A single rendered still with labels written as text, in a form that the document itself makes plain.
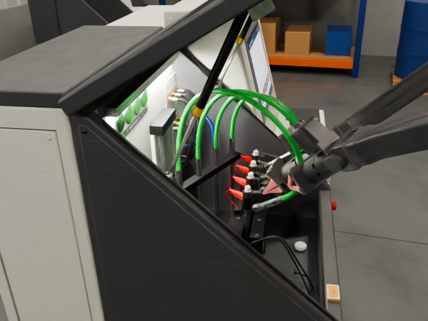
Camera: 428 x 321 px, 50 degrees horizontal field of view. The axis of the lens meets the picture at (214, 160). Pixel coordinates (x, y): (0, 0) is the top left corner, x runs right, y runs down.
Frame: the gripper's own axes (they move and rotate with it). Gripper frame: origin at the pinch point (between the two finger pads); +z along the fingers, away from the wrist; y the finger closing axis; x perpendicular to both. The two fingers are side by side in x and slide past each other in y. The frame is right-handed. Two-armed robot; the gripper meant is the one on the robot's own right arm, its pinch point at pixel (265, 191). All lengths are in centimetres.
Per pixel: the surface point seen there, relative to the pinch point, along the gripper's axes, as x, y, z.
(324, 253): 0.8, -24.0, -1.0
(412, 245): -150, -111, 51
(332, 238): -6.9, -24.5, -1.3
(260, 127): -29.0, 13.0, 3.9
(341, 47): -524, -4, 114
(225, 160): -15.1, 13.4, 14.0
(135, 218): 40.1, 19.7, 1.9
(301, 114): -94, 1, 21
